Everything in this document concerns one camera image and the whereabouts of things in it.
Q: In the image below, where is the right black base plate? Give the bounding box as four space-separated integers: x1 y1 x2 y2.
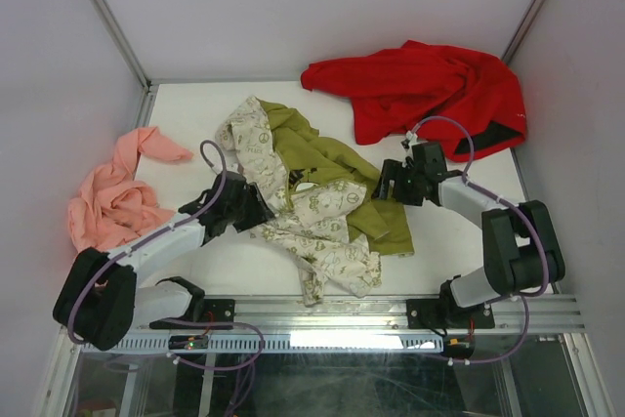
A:
405 297 495 332

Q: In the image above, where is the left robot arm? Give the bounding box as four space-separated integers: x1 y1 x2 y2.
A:
53 172 274 351

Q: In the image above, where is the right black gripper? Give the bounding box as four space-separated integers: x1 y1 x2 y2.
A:
370 158 424 205

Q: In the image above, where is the right aluminium corner post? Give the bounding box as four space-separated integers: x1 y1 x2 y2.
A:
501 0 547 65

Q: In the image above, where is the aluminium corner post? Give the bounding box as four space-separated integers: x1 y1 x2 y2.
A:
90 0 151 90
501 0 547 65

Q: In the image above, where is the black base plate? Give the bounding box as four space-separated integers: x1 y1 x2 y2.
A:
405 297 495 332
148 297 236 330

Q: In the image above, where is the pink garment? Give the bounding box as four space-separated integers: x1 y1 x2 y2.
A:
67 127 193 252

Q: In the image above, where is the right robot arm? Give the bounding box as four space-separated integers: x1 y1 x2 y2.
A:
372 143 565 334

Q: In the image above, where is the cream green patterned jacket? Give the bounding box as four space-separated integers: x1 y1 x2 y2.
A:
216 96 414 306

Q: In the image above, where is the left aluminium corner post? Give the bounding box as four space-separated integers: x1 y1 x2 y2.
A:
90 0 151 90

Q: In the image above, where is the aluminium front rail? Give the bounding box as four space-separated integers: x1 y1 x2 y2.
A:
62 293 586 335

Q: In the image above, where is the red garment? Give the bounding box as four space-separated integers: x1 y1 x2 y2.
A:
301 40 527 162

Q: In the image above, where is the white slotted cable duct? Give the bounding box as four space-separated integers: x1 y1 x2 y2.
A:
109 329 443 354

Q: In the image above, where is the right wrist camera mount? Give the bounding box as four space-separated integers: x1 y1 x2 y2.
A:
401 131 419 151

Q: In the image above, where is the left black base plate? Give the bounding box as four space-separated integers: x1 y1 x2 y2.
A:
148 297 236 330

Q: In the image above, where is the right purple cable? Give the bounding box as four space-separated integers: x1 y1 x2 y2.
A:
404 115 556 367

